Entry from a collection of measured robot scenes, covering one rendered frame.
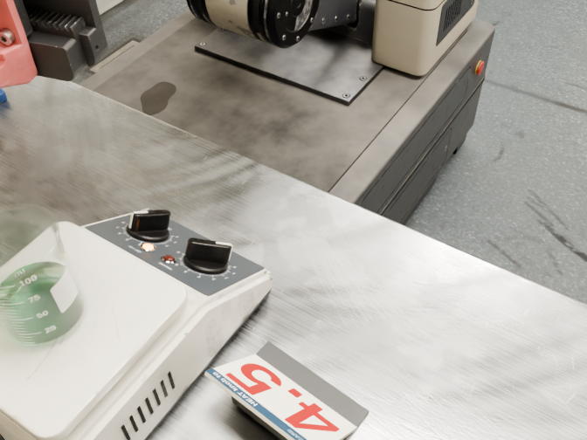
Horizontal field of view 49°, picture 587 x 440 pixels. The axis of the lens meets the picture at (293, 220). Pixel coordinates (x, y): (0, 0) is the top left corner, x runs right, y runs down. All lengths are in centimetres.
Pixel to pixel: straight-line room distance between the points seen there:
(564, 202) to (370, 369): 131
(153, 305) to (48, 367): 7
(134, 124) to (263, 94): 70
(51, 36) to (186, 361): 22
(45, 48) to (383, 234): 32
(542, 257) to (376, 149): 55
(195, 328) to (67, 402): 9
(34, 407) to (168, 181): 28
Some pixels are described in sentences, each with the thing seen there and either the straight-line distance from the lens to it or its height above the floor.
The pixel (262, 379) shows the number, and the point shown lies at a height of 77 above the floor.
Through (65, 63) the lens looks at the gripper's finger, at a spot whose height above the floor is 99.
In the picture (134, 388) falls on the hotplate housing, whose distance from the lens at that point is 41.
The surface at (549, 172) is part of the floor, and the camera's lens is 181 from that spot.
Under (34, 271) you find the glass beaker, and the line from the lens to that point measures 36.
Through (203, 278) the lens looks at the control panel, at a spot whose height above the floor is 81.
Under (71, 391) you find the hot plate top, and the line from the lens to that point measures 39.
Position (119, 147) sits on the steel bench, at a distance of 66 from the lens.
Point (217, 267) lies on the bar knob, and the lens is 46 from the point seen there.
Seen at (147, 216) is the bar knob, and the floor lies 82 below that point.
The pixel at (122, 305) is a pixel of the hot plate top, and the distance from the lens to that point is 41.
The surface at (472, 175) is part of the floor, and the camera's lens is 174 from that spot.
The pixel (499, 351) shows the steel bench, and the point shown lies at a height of 75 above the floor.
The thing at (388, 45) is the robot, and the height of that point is 43.
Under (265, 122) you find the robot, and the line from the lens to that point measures 128.
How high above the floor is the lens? 116
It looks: 47 degrees down
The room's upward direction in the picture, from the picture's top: 2 degrees counter-clockwise
